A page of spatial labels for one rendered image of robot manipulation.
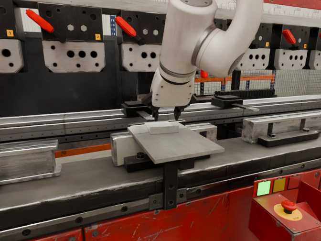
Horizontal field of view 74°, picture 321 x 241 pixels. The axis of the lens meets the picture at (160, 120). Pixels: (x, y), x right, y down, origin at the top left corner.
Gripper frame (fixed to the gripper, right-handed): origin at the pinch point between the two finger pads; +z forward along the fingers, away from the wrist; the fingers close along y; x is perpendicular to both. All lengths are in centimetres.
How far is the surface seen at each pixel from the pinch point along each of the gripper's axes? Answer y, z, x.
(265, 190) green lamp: -31.8, 16.8, 20.6
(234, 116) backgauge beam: -48, 39, -25
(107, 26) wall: 25, 203, -387
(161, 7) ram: -0.6, -17.2, -25.4
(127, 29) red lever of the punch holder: 9.9, -15.6, -16.4
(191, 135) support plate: -6.5, 2.6, 6.4
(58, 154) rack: 75, 157, -74
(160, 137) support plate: 2.3, 2.6, 6.2
